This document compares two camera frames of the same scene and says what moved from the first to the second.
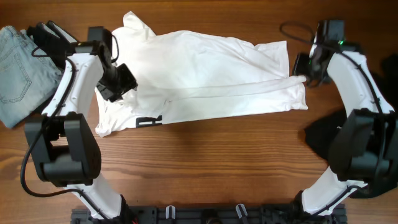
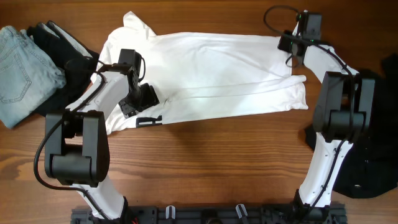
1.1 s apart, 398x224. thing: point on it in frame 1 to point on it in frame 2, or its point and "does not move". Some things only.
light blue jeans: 27,81 does not move
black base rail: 210,214 does not move
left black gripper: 129,82 to 151,98
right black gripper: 301,65 to 286,45
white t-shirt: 194,73 does not move
